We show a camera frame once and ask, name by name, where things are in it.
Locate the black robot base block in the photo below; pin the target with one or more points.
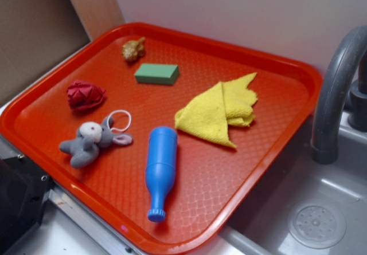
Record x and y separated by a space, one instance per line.
24 192

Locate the green rectangular block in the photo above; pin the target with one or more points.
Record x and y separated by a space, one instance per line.
164 74

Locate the red plastic tray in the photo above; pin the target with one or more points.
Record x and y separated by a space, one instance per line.
211 180

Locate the blue plastic toy bottle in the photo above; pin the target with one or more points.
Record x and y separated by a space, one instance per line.
160 170

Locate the yellow folded cloth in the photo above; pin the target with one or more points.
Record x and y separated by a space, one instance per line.
208 115

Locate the tan toy fried chicken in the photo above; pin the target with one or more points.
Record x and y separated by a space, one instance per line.
133 49

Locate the grey plush mouse toy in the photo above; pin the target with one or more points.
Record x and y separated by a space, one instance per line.
91 137

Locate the red crumpled paper flower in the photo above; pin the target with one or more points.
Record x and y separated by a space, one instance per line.
83 95

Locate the grey toy sink faucet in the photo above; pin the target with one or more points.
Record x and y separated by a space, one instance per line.
344 83

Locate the grey toy sink basin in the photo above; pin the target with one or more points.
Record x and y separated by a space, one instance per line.
302 207

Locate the brown cardboard panel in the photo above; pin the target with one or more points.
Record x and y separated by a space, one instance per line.
36 35

